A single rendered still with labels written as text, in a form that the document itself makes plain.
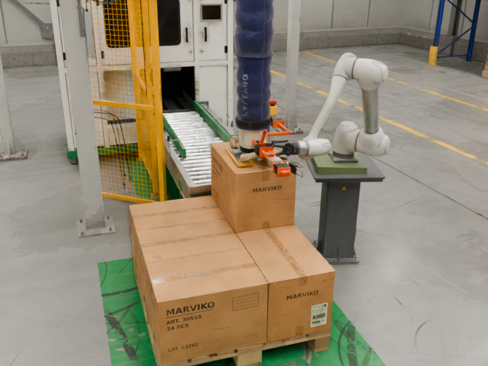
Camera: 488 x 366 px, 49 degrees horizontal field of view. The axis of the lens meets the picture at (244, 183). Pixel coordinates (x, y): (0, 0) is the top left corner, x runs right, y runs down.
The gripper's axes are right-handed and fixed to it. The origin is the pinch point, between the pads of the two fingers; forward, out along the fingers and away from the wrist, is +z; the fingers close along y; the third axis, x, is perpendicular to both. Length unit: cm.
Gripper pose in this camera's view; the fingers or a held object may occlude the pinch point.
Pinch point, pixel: (265, 151)
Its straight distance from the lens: 321.1
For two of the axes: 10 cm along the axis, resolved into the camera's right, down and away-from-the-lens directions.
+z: -9.7, 0.9, -2.4
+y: -0.1, 9.2, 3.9
